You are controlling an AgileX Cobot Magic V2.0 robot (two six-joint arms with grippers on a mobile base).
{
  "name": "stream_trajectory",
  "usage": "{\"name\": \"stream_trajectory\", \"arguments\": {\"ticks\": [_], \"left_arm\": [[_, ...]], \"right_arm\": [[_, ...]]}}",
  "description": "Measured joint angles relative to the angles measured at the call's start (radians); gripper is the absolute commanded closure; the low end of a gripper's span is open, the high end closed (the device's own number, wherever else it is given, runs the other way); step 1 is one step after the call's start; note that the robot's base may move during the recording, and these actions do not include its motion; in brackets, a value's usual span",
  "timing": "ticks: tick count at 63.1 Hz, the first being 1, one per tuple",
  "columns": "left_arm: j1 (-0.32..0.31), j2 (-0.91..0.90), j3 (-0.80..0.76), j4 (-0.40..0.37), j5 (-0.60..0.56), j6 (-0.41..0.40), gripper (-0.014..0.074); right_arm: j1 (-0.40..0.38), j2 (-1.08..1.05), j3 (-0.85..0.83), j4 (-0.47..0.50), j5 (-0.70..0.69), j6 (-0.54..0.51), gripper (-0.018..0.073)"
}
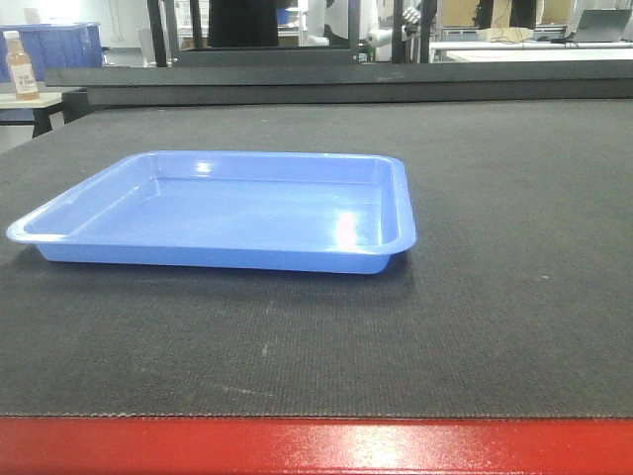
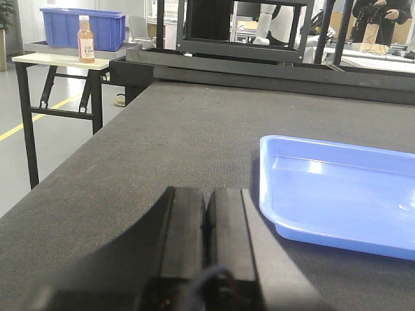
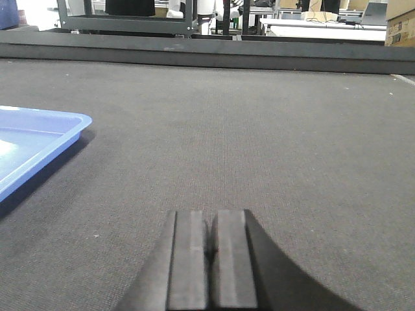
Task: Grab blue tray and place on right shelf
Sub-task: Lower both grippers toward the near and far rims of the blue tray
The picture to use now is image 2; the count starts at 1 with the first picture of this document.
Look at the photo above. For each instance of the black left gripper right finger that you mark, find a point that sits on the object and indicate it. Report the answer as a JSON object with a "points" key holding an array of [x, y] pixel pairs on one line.
{"points": [[258, 274]]}

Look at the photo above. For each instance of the white folding table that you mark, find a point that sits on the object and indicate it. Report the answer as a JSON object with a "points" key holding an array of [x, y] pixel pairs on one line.
{"points": [[62, 66]]}

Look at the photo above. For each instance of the dark grey table mat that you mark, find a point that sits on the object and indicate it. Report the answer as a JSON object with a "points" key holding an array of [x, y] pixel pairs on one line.
{"points": [[181, 135]]}

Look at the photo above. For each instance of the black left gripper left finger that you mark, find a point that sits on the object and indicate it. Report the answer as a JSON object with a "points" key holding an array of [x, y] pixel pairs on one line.
{"points": [[141, 269]]}

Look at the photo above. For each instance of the black rail frame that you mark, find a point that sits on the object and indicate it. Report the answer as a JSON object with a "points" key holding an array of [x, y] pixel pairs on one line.
{"points": [[138, 69]]}

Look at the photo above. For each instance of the person in dark clothes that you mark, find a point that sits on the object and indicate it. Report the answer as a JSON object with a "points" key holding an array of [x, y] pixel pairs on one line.
{"points": [[383, 13]]}

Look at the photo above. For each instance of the orange juice bottle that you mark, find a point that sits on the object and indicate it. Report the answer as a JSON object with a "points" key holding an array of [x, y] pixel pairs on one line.
{"points": [[86, 51]]}

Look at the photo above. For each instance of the black metal frame rack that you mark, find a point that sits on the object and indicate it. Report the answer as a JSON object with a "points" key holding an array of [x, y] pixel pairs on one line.
{"points": [[204, 27]]}

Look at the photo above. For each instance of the blue plastic tray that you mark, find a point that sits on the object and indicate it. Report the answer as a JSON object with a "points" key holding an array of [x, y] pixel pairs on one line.
{"points": [[339, 195]]}

